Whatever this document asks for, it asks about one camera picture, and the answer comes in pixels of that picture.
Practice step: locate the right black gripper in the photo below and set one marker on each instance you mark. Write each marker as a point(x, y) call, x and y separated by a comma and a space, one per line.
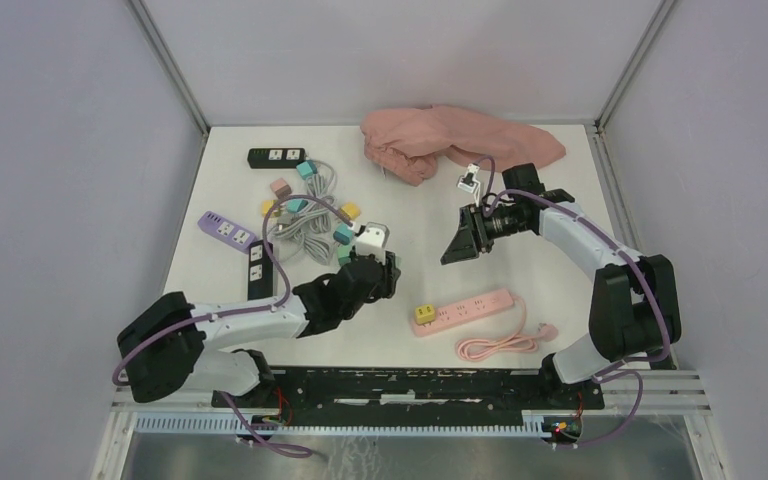
point(472, 236)

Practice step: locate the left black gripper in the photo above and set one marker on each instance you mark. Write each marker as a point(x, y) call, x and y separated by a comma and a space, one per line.
point(387, 283)

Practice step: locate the yellow adapter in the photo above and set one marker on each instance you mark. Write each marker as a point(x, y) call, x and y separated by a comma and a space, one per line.
point(424, 314)
point(268, 208)
point(349, 212)

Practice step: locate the pink power strip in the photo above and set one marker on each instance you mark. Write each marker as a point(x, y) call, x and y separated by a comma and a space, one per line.
point(465, 311)

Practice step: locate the teal plug adapter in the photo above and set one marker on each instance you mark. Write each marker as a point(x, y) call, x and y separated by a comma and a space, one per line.
point(307, 169)

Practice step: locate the purple power strip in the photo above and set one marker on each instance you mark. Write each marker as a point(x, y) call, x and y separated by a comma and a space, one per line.
point(228, 232)

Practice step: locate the black power strip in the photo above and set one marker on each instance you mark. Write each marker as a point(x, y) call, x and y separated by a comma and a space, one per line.
point(260, 276)
point(275, 158)

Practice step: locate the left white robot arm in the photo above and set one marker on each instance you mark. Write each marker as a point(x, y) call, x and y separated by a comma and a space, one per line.
point(175, 344)

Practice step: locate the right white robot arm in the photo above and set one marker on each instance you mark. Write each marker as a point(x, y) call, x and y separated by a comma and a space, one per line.
point(634, 315)

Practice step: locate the pink cloth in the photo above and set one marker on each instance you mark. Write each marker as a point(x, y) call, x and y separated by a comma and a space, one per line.
point(407, 142)

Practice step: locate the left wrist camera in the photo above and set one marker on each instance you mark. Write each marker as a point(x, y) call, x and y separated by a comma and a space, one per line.
point(370, 240)

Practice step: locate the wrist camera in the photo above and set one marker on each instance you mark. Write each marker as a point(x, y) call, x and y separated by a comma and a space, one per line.
point(469, 181)
point(370, 240)

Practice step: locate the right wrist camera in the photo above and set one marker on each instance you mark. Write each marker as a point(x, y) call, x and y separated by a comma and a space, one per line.
point(469, 181)

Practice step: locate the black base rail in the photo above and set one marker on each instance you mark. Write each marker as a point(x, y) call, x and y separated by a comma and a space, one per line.
point(421, 401)

